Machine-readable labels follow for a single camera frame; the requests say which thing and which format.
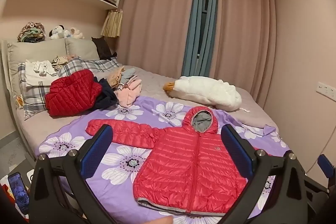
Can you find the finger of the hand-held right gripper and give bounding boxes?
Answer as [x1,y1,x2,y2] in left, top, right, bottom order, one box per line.
[303,154,336,194]

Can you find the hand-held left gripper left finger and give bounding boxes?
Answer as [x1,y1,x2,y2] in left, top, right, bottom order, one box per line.
[28,124,116,224]

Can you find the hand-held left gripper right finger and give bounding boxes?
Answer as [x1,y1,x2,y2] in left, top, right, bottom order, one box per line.
[218,124,308,224]

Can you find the red hooded puffer jacket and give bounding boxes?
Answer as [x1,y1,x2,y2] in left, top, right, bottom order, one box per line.
[85,106,248,215]

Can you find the folded red puffer jacket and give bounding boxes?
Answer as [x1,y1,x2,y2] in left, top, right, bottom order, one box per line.
[44,69,103,117]

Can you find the white goose plush toy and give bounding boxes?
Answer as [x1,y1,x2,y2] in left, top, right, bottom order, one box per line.
[163,76,242,112]

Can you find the purple floral blanket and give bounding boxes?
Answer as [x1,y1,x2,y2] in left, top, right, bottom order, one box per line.
[39,95,289,224]

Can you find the beige patterned garment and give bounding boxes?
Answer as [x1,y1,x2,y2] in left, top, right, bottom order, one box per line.
[106,67,125,89]

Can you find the plaid pillow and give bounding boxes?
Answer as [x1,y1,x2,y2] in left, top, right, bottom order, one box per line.
[58,57,122,78]
[18,61,61,120]

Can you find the grey folded garment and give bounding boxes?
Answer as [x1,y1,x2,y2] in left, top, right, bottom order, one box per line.
[120,67,137,84]

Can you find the smartphone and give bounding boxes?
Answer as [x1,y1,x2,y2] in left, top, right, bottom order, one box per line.
[7,172,30,214]

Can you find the white garments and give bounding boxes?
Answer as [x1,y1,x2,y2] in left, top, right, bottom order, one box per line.
[25,60,57,87]

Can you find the cartoon print garment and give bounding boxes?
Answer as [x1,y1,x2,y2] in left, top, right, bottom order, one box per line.
[51,55,71,66]

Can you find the small grey cushion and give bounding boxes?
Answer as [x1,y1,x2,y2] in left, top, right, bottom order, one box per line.
[65,38,100,60]

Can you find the dark brown cushion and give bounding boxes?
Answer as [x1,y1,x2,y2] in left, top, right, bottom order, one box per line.
[91,36,117,60]

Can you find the pink curtain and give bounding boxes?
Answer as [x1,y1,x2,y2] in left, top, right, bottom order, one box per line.
[117,0,197,78]
[207,0,277,122]

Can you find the large grey cushion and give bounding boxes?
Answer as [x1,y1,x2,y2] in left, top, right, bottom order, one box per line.
[7,39,67,95]

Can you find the pink plush toy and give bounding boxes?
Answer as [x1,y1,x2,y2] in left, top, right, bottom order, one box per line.
[70,27,85,39]

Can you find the black and white plush toy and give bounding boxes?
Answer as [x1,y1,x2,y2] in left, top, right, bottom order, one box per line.
[50,25,66,40]

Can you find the blue curtain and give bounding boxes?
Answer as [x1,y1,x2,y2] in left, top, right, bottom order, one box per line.
[182,0,219,78]

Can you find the pile of knitted scarves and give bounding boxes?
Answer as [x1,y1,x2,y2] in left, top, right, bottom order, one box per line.
[17,22,47,43]

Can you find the white wall socket strip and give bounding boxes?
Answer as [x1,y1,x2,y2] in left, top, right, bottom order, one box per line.
[316,82,336,99]

